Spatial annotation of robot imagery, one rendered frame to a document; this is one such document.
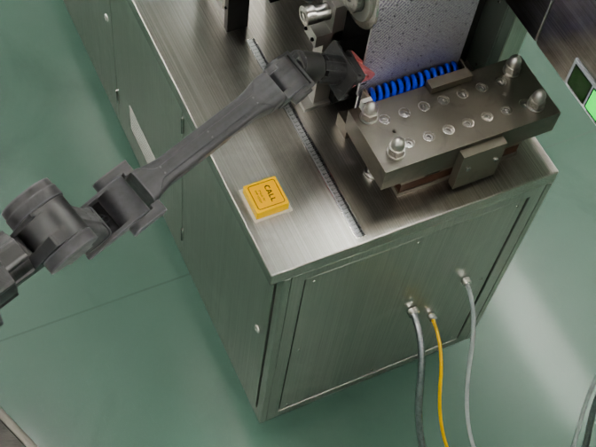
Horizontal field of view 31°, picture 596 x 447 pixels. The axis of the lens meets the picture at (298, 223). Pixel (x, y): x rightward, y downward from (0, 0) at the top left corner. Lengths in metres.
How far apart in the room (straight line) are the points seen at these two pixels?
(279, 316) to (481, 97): 0.60
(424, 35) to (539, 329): 1.27
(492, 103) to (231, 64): 0.56
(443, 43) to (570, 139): 1.43
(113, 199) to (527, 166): 0.92
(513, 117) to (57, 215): 1.08
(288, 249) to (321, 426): 0.91
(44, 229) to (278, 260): 0.76
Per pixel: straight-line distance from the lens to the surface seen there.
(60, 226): 1.39
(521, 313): 3.15
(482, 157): 2.14
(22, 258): 1.40
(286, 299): 2.16
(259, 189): 2.11
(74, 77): 3.47
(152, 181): 1.79
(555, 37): 2.10
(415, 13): 2.04
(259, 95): 1.88
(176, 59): 2.33
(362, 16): 2.01
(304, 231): 2.09
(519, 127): 2.17
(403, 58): 2.13
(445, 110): 2.15
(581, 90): 2.06
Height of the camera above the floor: 2.68
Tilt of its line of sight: 58 degrees down
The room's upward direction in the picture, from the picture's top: 10 degrees clockwise
